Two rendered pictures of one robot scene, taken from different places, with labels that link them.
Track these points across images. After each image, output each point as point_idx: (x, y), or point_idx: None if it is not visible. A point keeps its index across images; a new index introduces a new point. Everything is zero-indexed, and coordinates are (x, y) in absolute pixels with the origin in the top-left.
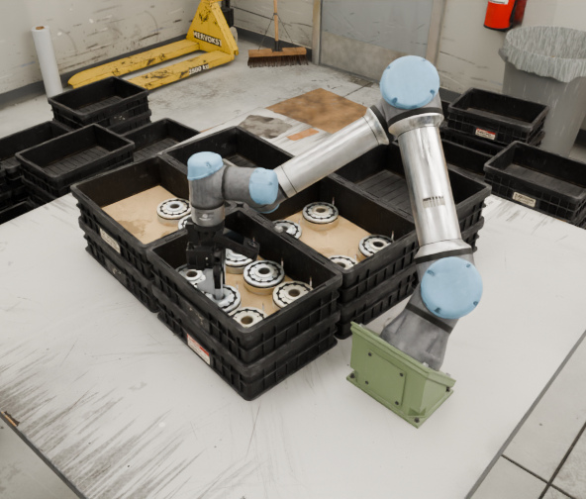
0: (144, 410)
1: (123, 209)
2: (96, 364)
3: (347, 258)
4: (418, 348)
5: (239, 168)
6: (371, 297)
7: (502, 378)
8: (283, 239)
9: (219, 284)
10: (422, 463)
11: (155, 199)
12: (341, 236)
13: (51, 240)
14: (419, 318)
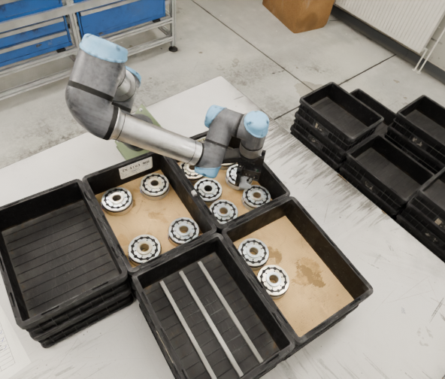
0: (277, 169)
1: (320, 304)
2: (307, 201)
3: (145, 190)
4: (140, 113)
5: (233, 113)
6: None
7: (84, 149)
8: (192, 185)
9: None
10: None
11: (292, 316)
12: (134, 229)
13: (381, 340)
14: (134, 116)
